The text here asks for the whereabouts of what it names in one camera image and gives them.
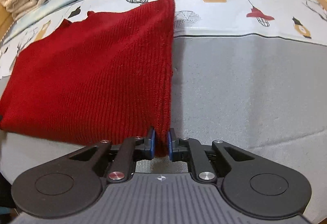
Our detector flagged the red knitted sweater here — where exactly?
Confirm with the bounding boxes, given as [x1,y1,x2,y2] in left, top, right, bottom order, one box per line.
[1,0,175,156]

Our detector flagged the grey printed bed sheet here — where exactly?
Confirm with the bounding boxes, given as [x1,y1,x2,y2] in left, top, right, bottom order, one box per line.
[0,0,327,223]

